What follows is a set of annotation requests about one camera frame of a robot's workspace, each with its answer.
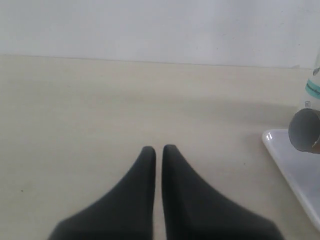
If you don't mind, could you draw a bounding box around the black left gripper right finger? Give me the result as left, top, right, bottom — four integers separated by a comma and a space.
161, 144, 284, 240

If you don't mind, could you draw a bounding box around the white rectangular plastic tray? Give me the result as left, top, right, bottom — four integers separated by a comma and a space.
261, 129, 320, 230

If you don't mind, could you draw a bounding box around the printed white paper towel roll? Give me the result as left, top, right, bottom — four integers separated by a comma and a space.
298, 50, 320, 111

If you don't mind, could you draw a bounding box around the brown cardboard tube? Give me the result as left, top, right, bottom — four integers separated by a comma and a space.
288, 108, 320, 155

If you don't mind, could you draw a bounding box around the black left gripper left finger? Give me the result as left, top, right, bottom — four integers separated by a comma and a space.
49, 146, 156, 240

